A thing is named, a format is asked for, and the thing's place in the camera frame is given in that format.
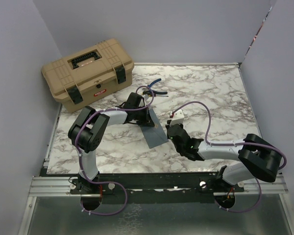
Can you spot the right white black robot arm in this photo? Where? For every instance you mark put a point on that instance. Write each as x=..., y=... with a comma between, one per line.
x=256, y=158

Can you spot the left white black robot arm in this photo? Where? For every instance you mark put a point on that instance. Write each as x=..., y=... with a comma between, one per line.
x=87, y=132

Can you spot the blue handled pliers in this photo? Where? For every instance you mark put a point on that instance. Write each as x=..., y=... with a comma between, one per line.
x=154, y=82

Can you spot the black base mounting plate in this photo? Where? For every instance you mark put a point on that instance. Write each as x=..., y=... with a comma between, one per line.
x=154, y=188

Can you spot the grey paper envelope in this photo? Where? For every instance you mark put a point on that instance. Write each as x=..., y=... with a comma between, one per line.
x=154, y=136

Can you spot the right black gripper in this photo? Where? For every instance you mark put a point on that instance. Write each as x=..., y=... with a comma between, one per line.
x=168, y=124

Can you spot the aluminium frame rail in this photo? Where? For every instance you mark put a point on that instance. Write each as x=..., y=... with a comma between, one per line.
x=60, y=186

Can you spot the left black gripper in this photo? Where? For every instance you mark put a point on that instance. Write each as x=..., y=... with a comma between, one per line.
x=147, y=120

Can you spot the tan plastic toolbox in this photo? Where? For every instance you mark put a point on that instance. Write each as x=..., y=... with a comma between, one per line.
x=89, y=75

